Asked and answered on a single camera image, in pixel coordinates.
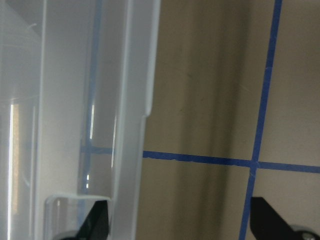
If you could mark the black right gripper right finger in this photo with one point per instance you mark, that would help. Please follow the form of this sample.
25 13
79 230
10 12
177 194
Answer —
266 224

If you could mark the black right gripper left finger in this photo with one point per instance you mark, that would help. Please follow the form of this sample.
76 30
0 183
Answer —
96 224

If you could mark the clear plastic box lid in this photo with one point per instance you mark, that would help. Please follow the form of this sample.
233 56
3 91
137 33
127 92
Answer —
76 87

